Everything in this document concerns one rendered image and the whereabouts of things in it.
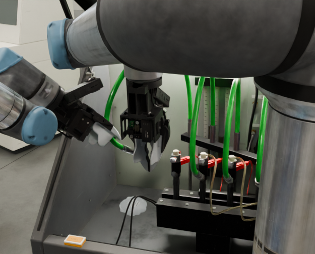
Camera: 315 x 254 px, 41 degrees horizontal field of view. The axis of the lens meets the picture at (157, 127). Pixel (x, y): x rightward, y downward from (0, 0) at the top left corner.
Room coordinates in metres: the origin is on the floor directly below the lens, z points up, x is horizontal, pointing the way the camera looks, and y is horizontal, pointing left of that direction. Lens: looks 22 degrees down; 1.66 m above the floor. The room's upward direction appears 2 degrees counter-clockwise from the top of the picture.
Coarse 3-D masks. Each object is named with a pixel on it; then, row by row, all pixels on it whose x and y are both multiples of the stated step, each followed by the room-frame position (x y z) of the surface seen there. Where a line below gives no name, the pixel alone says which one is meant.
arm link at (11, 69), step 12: (0, 48) 0.92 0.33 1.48; (0, 60) 0.88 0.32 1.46; (12, 60) 0.89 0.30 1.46; (24, 60) 0.92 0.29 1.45; (0, 72) 0.87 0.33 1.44; (12, 72) 0.88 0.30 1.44; (24, 72) 0.90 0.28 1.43; (36, 72) 0.92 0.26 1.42; (12, 84) 0.87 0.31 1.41; (24, 84) 0.89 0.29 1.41; (36, 84) 0.90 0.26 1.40; (24, 96) 0.90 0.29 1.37
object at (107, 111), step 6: (120, 78) 1.05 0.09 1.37; (186, 78) 1.27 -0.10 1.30; (114, 84) 1.04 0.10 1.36; (186, 84) 1.28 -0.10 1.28; (114, 90) 1.03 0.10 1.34; (114, 96) 1.03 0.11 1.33; (108, 102) 1.01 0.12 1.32; (108, 108) 1.01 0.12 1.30; (192, 108) 1.29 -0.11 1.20; (108, 114) 1.00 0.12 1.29; (192, 114) 1.29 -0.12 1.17; (108, 120) 1.00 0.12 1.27; (114, 144) 1.02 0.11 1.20; (120, 144) 1.03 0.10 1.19
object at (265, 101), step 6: (264, 96) 1.02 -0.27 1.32; (264, 102) 0.99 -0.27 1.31; (264, 108) 0.97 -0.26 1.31; (264, 114) 0.95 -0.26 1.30; (264, 120) 0.94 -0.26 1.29; (264, 126) 0.93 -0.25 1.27; (264, 132) 0.92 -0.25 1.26; (258, 144) 0.91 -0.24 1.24; (258, 150) 0.90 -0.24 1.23; (258, 156) 0.90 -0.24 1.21; (258, 162) 0.89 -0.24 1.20; (258, 168) 0.89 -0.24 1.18; (258, 174) 0.90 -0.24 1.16; (258, 180) 0.91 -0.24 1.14; (258, 186) 0.99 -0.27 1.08
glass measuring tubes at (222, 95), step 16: (208, 80) 1.32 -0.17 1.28; (224, 80) 1.31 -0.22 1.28; (240, 80) 1.32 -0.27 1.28; (208, 96) 1.35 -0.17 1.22; (224, 96) 1.31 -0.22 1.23; (208, 112) 1.35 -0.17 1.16; (224, 112) 1.32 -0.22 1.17; (208, 128) 1.33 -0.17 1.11; (224, 128) 1.33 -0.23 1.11; (208, 160) 1.33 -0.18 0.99
